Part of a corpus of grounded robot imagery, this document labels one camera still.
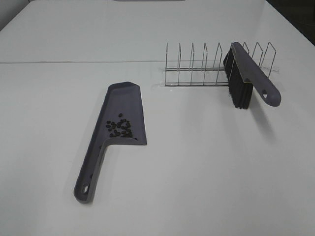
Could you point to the purple plastic dustpan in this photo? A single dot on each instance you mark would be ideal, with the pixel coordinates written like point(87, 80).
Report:
point(124, 98)

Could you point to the pile of coffee beans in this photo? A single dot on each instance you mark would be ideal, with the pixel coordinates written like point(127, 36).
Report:
point(120, 127)

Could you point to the purple hand brush black bristles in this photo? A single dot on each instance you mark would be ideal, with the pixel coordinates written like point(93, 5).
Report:
point(244, 75)

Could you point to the chrome wire dish rack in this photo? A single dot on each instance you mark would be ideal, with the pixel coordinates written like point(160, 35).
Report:
point(207, 69)

